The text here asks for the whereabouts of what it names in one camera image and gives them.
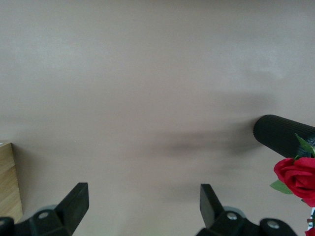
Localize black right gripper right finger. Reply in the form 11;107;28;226
195;183;298;236

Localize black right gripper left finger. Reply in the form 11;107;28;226
13;182;90;236

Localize wooden drawer cabinet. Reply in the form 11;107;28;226
0;142;24;218

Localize black ribbed cylinder vase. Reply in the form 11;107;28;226
252;114;315;159

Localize green artificial leaf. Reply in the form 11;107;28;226
294;133;315;158

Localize brown table cloth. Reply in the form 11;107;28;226
0;0;315;236

